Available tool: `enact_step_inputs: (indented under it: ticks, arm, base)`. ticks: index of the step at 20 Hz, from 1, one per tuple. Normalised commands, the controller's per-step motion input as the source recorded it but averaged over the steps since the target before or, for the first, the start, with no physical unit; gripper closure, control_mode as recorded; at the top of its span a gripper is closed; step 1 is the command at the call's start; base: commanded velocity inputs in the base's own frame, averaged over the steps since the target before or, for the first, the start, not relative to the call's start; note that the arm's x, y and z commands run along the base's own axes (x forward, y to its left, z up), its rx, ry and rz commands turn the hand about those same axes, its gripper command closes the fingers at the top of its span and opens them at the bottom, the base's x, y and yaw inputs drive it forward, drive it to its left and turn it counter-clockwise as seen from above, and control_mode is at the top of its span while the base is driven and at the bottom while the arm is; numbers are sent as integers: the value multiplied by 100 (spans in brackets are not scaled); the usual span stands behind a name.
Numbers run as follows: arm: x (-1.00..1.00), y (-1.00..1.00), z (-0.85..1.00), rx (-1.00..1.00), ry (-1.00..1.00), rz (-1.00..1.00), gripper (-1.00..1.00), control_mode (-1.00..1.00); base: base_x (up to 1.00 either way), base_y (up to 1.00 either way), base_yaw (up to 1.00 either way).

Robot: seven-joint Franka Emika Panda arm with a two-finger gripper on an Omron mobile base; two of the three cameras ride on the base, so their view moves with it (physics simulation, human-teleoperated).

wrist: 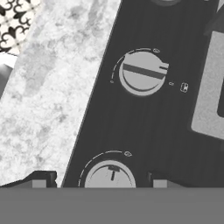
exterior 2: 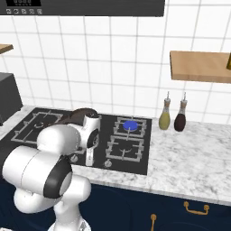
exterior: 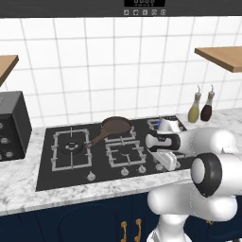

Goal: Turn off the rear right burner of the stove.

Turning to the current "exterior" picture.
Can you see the navy cupboard door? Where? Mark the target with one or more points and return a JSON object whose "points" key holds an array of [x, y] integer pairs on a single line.
{"points": [[82, 220], [17, 228], [145, 220], [217, 233]]}

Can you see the dark vinegar bottle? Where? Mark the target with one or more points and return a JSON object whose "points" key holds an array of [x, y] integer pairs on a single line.
{"points": [[206, 112]]}

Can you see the yellow oil bottle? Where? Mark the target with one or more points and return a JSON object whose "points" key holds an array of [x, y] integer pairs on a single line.
{"points": [[193, 112]]}

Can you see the dark range hood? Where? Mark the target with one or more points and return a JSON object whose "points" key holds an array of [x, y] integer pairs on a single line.
{"points": [[78, 8]]}

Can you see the wooden wall shelf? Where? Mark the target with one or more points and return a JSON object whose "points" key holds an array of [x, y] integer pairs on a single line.
{"points": [[5, 66], [222, 56]]}

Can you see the black gas hob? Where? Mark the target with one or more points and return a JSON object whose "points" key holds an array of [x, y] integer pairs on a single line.
{"points": [[63, 176]]}

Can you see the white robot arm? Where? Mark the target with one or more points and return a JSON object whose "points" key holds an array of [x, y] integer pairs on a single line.
{"points": [[204, 141]]}

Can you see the black toaster oven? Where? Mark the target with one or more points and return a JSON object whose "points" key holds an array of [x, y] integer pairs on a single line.
{"points": [[14, 126]]}

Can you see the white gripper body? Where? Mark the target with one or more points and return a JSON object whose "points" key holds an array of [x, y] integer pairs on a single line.
{"points": [[168, 160]]}

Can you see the silver hob knob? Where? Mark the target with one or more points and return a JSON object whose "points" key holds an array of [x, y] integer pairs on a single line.
{"points": [[91, 176], [125, 171], [159, 167], [142, 169]]}

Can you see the brown frying pan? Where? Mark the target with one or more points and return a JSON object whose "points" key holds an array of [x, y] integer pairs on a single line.
{"points": [[116, 125]]}

